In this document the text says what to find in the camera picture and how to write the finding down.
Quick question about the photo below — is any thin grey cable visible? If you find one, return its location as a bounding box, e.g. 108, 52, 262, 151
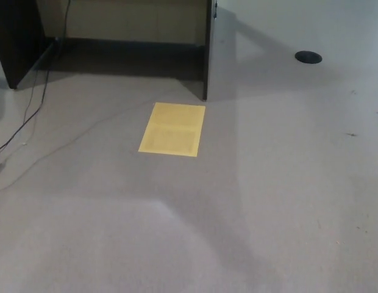
0, 102, 155, 194

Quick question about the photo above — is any thin black cable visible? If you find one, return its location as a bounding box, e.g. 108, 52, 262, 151
21, 71, 38, 144

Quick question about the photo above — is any thick black cable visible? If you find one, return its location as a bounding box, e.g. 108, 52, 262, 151
0, 0, 71, 155

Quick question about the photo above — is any dark wooden desk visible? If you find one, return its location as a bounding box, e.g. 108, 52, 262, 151
0, 0, 219, 102

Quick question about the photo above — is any black round floor cover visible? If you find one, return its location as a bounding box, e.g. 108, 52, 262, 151
294, 50, 323, 65

